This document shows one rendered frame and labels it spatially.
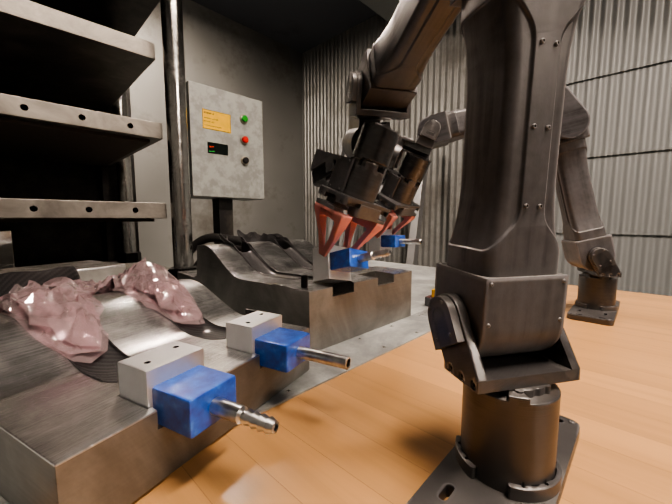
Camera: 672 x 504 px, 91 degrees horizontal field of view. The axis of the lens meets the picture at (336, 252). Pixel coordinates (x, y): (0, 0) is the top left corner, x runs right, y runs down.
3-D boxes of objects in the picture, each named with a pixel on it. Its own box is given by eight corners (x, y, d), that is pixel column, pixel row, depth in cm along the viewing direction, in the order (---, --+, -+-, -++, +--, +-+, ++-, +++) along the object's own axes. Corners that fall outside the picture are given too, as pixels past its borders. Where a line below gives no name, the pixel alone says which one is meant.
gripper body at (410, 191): (373, 199, 75) (386, 169, 72) (398, 201, 83) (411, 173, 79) (393, 212, 72) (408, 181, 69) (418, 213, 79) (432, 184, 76)
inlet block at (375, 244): (426, 253, 75) (427, 229, 75) (415, 254, 72) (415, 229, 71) (380, 250, 84) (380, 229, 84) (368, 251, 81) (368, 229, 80)
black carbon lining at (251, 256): (367, 281, 64) (368, 232, 63) (303, 294, 52) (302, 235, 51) (267, 263, 88) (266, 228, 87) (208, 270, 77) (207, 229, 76)
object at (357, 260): (402, 272, 46) (399, 235, 47) (380, 269, 42) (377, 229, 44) (335, 283, 55) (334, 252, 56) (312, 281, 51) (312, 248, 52)
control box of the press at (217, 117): (273, 439, 148) (266, 99, 133) (208, 475, 127) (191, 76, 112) (248, 418, 164) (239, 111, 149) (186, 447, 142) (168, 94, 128)
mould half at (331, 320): (411, 315, 64) (412, 247, 63) (309, 354, 46) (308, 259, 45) (267, 281, 100) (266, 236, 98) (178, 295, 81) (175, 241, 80)
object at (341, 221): (298, 245, 51) (318, 187, 49) (331, 250, 56) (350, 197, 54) (324, 263, 47) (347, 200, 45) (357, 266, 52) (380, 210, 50)
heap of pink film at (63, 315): (220, 318, 43) (218, 259, 42) (56, 375, 28) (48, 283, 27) (109, 296, 55) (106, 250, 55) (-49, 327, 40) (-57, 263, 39)
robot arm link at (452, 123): (414, 116, 68) (580, 67, 61) (413, 128, 76) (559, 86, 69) (427, 175, 68) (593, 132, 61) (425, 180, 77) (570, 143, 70)
